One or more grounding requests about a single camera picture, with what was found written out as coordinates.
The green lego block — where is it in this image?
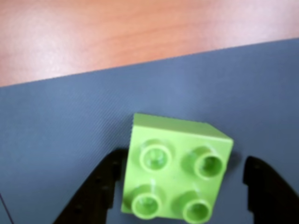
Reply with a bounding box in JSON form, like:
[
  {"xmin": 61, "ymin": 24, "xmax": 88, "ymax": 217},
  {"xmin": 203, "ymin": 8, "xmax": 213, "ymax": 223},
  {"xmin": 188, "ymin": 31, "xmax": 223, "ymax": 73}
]
[{"xmin": 121, "ymin": 112, "xmax": 235, "ymax": 221}]

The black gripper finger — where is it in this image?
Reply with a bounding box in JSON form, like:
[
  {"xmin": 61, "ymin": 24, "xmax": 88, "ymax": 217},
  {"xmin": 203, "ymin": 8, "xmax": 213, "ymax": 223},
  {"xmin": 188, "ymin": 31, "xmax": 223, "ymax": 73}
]
[
  {"xmin": 52, "ymin": 149, "xmax": 128, "ymax": 224},
  {"xmin": 242, "ymin": 155, "xmax": 299, "ymax": 224}
]

